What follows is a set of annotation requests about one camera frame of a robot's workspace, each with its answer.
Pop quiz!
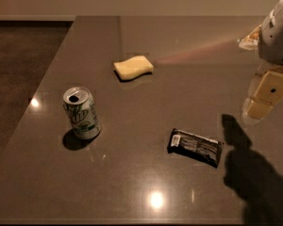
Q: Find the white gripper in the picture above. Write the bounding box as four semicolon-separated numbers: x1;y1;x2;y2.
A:
239;0;283;125

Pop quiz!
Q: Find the yellow sponge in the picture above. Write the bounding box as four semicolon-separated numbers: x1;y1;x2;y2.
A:
114;56;154;81

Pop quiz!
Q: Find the black snack bar wrapper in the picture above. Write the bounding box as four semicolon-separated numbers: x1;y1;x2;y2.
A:
167;128;223;169

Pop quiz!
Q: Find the green white soda can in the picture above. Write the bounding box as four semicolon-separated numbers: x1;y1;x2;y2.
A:
63;87;101;140

